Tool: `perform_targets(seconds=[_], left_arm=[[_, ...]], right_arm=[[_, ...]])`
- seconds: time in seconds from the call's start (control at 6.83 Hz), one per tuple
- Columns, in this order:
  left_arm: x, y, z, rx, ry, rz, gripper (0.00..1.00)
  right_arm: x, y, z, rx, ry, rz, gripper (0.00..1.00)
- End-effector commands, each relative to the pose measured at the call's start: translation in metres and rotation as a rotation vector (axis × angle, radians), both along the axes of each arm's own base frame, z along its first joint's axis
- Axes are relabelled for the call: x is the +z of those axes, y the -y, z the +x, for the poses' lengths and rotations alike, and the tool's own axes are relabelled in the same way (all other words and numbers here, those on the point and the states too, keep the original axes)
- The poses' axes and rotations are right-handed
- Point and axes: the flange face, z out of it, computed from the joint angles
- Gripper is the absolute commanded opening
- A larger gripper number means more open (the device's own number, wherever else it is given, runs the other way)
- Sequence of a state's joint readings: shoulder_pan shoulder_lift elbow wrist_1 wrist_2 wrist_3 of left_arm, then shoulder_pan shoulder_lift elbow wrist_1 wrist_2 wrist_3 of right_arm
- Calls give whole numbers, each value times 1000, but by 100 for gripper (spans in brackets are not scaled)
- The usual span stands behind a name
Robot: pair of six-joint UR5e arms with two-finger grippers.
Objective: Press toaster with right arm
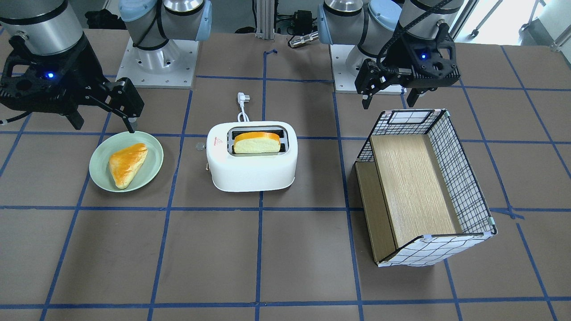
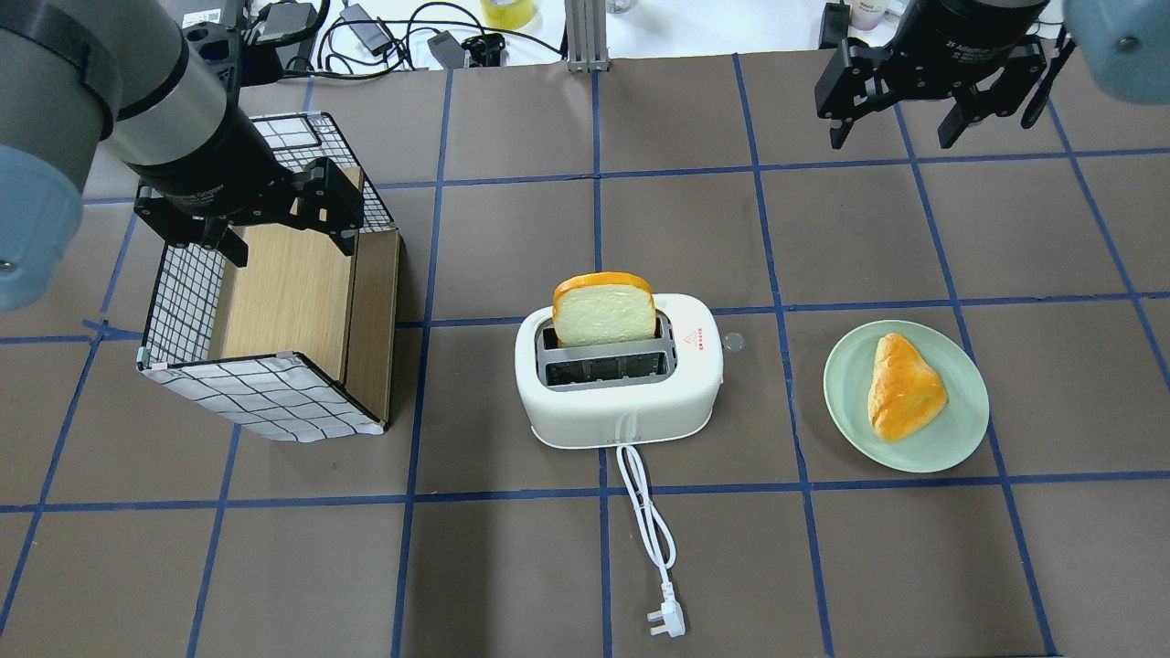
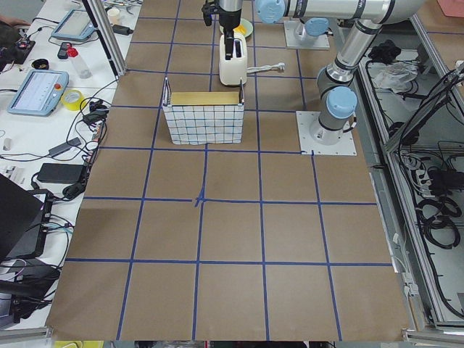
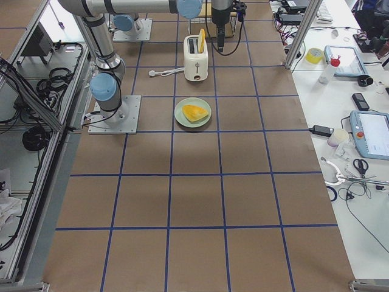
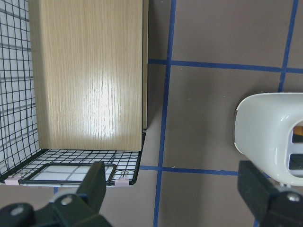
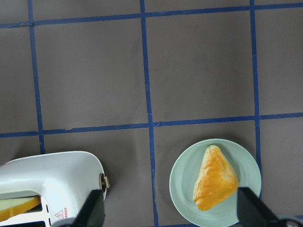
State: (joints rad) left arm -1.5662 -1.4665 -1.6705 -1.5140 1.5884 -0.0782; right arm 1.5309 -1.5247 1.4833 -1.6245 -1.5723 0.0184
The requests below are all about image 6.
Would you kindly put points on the pale green plate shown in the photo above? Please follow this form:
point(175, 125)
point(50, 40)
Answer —
point(185, 172)

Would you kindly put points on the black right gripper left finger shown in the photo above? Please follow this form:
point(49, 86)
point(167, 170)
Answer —
point(92, 213)

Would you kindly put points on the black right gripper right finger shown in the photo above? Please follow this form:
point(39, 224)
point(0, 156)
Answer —
point(252, 212)

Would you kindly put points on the white two-slot toaster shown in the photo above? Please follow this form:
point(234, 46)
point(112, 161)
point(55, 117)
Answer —
point(62, 180)

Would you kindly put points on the golden triangular pastry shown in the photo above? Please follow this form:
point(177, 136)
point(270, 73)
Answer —
point(217, 180)

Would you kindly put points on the bread slice in toaster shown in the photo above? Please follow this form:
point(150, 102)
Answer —
point(16, 206)

